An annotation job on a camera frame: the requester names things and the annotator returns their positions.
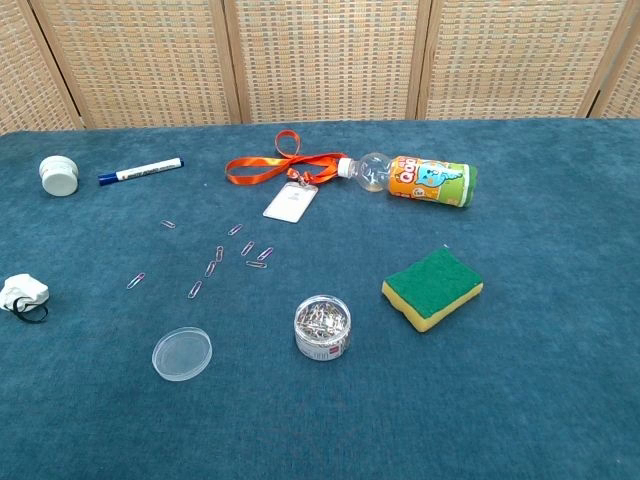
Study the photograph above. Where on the clear container of paperclips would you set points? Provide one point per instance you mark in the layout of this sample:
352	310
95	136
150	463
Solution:
322	330

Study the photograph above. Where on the clear white badge holder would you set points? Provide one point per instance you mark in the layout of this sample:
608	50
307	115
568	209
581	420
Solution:
290	202

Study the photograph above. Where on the green and yellow sponge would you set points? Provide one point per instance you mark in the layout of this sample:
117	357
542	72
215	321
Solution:
432	287

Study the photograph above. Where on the empty orange-labelled plastic bottle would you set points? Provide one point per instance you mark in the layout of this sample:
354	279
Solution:
430	181

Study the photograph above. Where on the blue table cloth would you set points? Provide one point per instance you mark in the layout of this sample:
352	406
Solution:
350	400

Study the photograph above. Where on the clear round plastic lid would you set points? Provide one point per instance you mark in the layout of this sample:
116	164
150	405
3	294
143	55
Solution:
182	354

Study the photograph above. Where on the woven wooden folding screen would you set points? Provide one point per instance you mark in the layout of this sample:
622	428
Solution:
325	60

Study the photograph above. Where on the white marker with blue cap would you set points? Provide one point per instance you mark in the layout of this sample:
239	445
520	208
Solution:
142	171

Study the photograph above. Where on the white round plastic jar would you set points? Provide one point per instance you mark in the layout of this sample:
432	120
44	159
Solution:
59	176

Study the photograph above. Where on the crumpled white cloth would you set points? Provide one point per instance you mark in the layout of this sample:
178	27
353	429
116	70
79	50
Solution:
22	292

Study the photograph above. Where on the black elastic band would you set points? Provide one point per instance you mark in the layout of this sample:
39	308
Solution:
20	317

